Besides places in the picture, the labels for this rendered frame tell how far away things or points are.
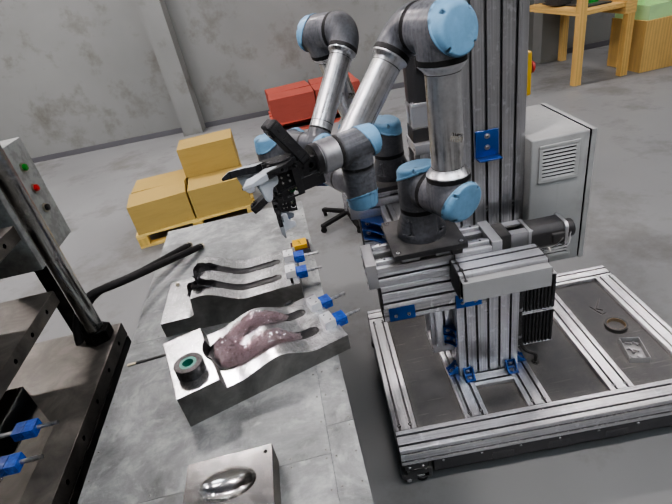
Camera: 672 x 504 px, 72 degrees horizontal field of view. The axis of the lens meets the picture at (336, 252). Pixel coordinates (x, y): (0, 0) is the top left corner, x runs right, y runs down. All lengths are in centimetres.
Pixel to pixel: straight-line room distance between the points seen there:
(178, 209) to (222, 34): 398
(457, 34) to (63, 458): 147
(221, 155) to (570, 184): 336
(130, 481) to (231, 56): 690
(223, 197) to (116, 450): 305
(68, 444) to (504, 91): 162
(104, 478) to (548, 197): 153
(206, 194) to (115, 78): 426
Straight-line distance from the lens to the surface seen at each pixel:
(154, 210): 429
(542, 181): 164
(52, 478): 154
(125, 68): 810
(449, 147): 120
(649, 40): 730
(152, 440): 143
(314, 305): 150
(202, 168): 451
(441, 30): 110
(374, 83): 120
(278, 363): 135
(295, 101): 650
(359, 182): 107
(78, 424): 164
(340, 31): 162
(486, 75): 152
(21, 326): 170
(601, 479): 217
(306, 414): 130
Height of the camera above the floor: 178
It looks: 31 degrees down
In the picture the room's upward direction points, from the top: 12 degrees counter-clockwise
